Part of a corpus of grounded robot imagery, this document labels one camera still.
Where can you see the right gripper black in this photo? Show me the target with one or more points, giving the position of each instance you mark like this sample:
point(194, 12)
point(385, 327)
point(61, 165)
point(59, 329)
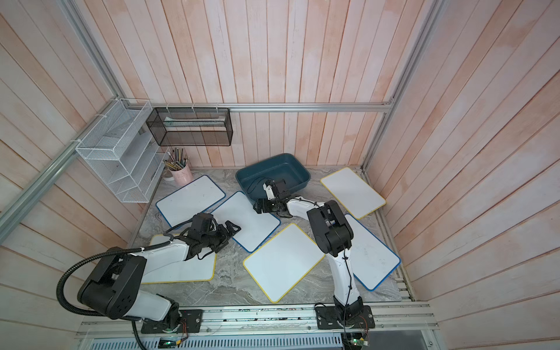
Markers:
point(259, 205)

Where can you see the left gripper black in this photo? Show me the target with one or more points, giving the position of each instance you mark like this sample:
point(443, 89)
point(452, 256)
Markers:
point(221, 229)

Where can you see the blue whiteboard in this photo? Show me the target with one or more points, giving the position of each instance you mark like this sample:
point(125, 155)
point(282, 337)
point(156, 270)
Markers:
point(372, 260)
point(255, 228)
point(189, 200)

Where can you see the yellow whiteboard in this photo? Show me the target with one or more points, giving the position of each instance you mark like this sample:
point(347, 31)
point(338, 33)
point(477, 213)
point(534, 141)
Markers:
point(188, 269)
point(283, 261)
point(353, 193)

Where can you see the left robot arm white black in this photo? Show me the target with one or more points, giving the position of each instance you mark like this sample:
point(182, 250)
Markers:
point(113, 287)

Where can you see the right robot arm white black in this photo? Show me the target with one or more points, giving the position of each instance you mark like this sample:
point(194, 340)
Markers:
point(332, 234)

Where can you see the teal plastic storage box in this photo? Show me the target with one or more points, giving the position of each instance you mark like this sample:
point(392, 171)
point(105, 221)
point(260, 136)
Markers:
point(280, 167)

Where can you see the pink pencil cup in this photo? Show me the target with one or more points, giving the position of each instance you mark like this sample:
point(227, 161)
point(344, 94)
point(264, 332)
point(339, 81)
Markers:
point(178, 164)

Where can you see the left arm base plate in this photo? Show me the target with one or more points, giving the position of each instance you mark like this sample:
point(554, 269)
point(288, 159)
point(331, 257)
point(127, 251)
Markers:
point(181, 321)

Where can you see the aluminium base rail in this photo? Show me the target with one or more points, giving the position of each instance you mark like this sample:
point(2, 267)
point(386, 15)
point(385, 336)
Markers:
point(281, 319)

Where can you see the black mesh wall basket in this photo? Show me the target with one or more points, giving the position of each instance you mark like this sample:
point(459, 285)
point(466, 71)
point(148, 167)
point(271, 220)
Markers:
point(191, 126)

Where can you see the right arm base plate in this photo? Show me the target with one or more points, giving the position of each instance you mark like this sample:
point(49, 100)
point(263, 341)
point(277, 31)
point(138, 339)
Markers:
point(331, 318)

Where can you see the white wire mesh shelf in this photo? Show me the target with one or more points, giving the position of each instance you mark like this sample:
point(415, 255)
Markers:
point(122, 151)

